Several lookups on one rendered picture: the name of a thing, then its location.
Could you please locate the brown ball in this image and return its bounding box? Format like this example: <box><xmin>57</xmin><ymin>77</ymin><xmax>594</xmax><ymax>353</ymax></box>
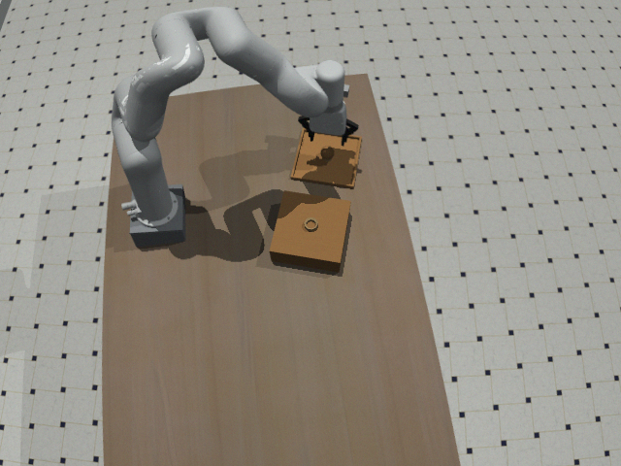
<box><xmin>320</xmin><ymin>146</ymin><xmax>335</xmax><ymax>159</ymax></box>

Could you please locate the tan square block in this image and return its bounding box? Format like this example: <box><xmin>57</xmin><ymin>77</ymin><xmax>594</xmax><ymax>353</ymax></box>
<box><xmin>270</xmin><ymin>191</ymin><xmax>351</xmax><ymax>273</ymax></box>

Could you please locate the tan rimmed tray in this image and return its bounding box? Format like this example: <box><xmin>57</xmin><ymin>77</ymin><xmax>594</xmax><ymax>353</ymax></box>
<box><xmin>291</xmin><ymin>128</ymin><xmax>362</xmax><ymax>188</ymax></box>

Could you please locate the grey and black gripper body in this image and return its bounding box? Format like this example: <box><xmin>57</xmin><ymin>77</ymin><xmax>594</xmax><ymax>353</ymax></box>
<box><xmin>310</xmin><ymin>101</ymin><xmax>347</xmax><ymax>136</ymax></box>

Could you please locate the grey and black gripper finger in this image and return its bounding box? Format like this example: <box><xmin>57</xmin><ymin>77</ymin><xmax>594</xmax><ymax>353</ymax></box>
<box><xmin>298</xmin><ymin>116</ymin><xmax>314</xmax><ymax>142</ymax></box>
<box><xmin>342</xmin><ymin>119</ymin><xmax>359</xmax><ymax>146</ymax></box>

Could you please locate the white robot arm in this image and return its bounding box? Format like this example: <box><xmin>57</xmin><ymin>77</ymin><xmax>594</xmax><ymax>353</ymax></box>
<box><xmin>112</xmin><ymin>7</ymin><xmax>349</xmax><ymax>227</ymax></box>

